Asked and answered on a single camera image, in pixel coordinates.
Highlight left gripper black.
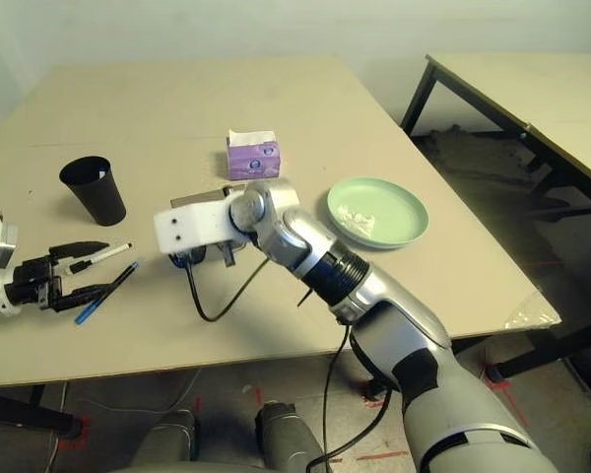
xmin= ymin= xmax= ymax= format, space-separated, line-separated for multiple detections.
xmin=8 ymin=240 xmax=114 ymax=312

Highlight black sunglasses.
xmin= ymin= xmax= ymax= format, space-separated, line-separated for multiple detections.
xmin=169 ymin=245 xmax=208 ymax=270

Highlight white marker black cap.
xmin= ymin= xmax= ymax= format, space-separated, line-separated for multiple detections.
xmin=68 ymin=241 xmax=133 ymax=276

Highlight blue and black pen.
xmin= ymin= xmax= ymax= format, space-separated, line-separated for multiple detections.
xmin=74 ymin=260 xmax=140 ymax=325

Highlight white tissue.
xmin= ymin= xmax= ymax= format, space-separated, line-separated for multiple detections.
xmin=335 ymin=204 xmax=377 ymax=237

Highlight green plate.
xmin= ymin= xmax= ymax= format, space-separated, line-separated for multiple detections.
xmin=326 ymin=176 xmax=430 ymax=248

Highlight black plastic cup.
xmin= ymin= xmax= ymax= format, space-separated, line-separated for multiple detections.
xmin=59 ymin=156 xmax=127 ymax=228

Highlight purple tissue box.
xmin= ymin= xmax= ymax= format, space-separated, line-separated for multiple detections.
xmin=226 ymin=128 xmax=283 ymax=181

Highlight black metal table leg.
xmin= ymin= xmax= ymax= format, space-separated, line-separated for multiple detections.
xmin=452 ymin=314 xmax=591 ymax=380
xmin=0 ymin=386 xmax=80 ymax=439

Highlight blue plate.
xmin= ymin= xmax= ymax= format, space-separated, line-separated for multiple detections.
xmin=332 ymin=229 xmax=427 ymax=251

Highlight grey robot right leg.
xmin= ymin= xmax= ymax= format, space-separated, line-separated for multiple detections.
xmin=254 ymin=401 xmax=326 ymax=473

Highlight grey robot torso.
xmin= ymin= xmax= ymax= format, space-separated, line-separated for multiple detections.
xmin=107 ymin=458 xmax=267 ymax=473

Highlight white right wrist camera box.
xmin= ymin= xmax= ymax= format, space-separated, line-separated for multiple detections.
xmin=153 ymin=195 xmax=237 ymax=255

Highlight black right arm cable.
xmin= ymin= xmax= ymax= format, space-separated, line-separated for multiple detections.
xmin=184 ymin=255 xmax=394 ymax=473

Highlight white floor cable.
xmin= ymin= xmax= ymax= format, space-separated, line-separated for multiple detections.
xmin=48 ymin=369 xmax=203 ymax=473

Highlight beige side table black frame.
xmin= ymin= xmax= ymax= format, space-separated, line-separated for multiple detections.
xmin=401 ymin=52 xmax=591 ymax=218

